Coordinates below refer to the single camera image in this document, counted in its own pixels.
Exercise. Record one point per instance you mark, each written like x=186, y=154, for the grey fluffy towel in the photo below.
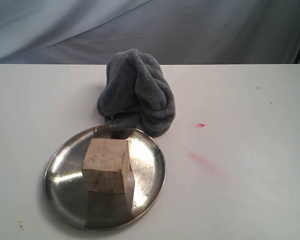
x=136, y=94

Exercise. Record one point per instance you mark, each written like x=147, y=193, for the round stainless steel plate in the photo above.
x=65, y=190

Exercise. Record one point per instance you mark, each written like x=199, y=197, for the white backdrop cloth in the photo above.
x=175, y=32

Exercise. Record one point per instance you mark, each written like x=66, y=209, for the wooden cube block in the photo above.
x=106, y=165

